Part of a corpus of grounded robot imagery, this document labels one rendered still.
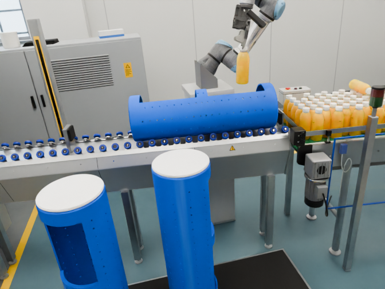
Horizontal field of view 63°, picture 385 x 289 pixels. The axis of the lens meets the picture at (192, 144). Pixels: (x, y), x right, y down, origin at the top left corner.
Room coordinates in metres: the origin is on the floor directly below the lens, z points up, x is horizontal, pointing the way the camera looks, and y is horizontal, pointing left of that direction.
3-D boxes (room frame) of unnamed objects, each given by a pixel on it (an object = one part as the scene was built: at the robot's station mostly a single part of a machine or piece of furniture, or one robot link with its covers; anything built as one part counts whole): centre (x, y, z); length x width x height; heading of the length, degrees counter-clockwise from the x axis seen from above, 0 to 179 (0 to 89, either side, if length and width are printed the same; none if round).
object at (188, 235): (1.32, 0.06, 0.59); 0.28 x 0.28 x 0.88
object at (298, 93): (2.17, -0.77, 1.05); 0.20 x 0.10 x 0.10; 92
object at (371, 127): (1.53, -0.97, 0.55); 0.04 x 0.04 x 1.10; 2
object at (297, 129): (1.68, -0.63, 0.95); 0.10 x 0.07 x 0.10; 2
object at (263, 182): (1.94, -0.50, 0.31); 0.06 x 0.06 x 0.63; 2
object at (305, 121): (1.76, -0.70, 0.99); 0.07 x 0.07 x 0.19
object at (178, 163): (1.32, 0.06, 1.03); 0.28 x 0.28 x 0.01
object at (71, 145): (1.82, 0.76, 1.00); 0.10 x 0.04 x 0.15; 2
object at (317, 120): (1.73, -0.76, 0.99); 0.07 x 0.07 x 0.19
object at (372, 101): (1.53, -0.97, 1.18); 0.06 x 0.06 x 0.05
